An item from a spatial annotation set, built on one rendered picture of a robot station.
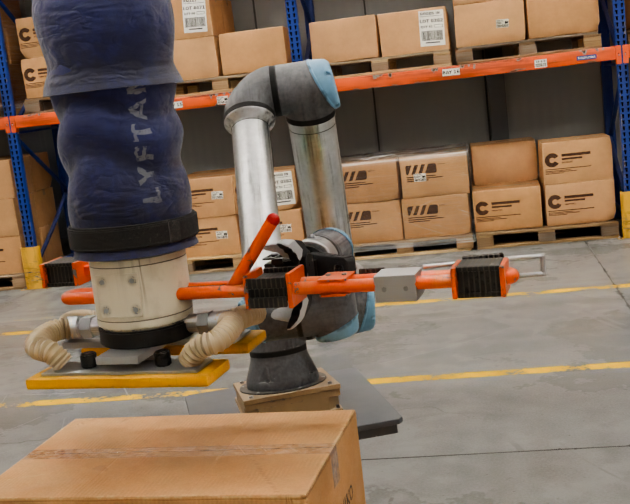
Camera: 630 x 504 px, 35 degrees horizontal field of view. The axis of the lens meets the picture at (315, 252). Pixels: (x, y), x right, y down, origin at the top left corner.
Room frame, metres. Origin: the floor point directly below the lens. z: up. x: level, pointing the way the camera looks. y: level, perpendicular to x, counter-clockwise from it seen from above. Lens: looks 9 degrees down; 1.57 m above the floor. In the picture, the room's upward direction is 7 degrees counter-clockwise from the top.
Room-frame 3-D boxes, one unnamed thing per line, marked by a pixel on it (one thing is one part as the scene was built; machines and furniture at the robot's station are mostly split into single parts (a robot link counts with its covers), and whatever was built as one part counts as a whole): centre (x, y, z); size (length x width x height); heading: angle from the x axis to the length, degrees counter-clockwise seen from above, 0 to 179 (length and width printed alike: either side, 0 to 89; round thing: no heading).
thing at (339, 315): (1.98, -0.02, 1.12); 0.12 x 0.09 x 0.12; 88
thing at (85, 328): (1.76, 0.31, 1.18); 0.34 x 0.25 x 0.06; 72
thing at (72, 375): (1.66, 0.34, 1.14); 0.34 x 0.10 x 0.05; 72
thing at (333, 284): (1.81, 0.09, 1.24); 0.93 x 0.30 x 0.04; 72
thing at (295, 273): (1.68, 0.07, 1.24); 0.10 x 0.08 x 0.06; 162
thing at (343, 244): (1.97, -0.02, 1.24); 0.12 x 0.09 x 0.10; 162
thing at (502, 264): (1.57, -0.26, 1.24); 0.08 x 0.07 x 0.05; 72
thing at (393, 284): (1.61, -0.13, 1.23); 0.07 x 0.07 x 0.04; 72
